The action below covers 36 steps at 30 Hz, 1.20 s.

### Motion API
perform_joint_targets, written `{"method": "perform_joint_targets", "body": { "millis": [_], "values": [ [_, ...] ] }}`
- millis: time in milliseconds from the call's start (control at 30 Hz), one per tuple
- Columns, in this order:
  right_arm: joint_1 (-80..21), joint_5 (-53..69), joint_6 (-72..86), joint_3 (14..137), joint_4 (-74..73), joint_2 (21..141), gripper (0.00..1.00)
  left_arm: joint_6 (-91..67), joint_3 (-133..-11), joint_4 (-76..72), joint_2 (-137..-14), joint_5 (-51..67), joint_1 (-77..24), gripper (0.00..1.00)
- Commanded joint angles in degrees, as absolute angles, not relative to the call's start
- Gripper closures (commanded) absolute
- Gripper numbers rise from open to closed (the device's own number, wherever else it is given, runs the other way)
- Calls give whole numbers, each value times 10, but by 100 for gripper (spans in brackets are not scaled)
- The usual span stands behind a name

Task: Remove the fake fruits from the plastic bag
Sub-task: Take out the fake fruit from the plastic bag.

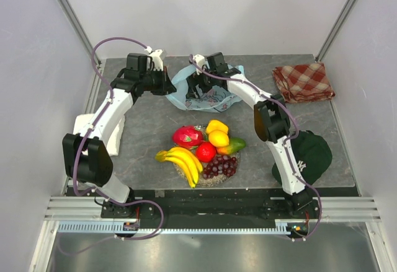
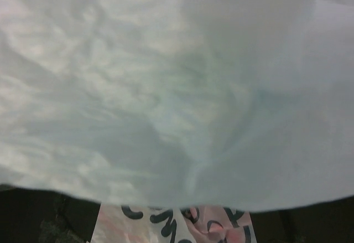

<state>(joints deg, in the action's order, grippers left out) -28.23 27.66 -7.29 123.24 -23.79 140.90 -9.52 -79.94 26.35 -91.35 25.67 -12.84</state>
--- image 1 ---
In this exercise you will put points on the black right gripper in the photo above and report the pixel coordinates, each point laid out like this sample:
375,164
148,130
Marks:
193,80

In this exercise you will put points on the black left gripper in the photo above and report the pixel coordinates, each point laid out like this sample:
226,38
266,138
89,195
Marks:
166,87

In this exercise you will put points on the light blue plastic bag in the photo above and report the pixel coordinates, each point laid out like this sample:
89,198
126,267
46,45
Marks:
215,101

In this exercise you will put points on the yellow fake bell pepper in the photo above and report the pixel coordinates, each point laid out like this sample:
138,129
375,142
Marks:
214,125

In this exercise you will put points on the red fake dragon fruit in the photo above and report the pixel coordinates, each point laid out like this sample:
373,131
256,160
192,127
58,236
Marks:
188,137

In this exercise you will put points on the yellow fake lemon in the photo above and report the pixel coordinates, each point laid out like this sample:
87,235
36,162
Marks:
218,138

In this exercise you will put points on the orange yellow fake mango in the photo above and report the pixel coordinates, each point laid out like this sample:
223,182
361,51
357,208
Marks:
234,146

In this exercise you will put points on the red fake tomato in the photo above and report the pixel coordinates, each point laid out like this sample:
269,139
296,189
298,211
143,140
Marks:
205,152

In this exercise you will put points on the yellow fake banana bunch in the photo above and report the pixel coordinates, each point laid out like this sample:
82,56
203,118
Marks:
185,160

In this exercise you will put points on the dark purple fake grapes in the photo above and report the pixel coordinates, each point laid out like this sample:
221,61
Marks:
220,166

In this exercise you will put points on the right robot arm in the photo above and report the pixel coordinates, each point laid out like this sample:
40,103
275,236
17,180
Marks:
273,123

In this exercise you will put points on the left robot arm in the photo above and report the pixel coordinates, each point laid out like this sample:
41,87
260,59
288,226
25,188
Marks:
86,158

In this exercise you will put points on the speckled round plate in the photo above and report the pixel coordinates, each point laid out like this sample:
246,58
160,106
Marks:
215,180

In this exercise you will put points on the red checkered cloth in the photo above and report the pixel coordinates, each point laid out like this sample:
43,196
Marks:
303,83

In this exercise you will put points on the dark green baseball cap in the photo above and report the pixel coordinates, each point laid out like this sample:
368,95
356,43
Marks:
312,154

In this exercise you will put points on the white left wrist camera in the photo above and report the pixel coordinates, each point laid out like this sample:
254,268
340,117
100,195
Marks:
156,58

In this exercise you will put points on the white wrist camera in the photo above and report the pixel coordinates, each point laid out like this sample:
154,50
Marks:
156,58
199,60

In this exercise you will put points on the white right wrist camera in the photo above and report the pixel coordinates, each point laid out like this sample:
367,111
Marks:
199,60

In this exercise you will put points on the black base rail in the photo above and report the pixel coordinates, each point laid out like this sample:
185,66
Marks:
210,209

